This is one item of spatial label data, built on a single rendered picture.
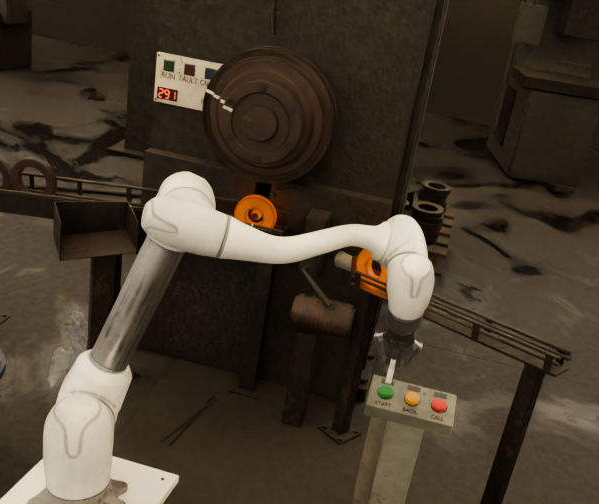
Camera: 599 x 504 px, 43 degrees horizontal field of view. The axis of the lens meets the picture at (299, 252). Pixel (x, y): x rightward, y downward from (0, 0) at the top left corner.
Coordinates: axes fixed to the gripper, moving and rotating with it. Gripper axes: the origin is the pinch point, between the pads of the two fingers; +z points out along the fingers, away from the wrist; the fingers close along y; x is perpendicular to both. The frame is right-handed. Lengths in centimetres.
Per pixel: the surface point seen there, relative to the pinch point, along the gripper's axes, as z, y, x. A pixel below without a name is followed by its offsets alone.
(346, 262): 24, 23, -62
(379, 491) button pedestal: 36.8, -4.6, 14.4
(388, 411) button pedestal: 9.7, -1.8, 5.9
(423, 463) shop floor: 84, -20, -29
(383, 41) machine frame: -38, 27, -108
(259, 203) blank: 16, 59, -74
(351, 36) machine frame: -38, 38, -108
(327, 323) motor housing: 40, 25, -46
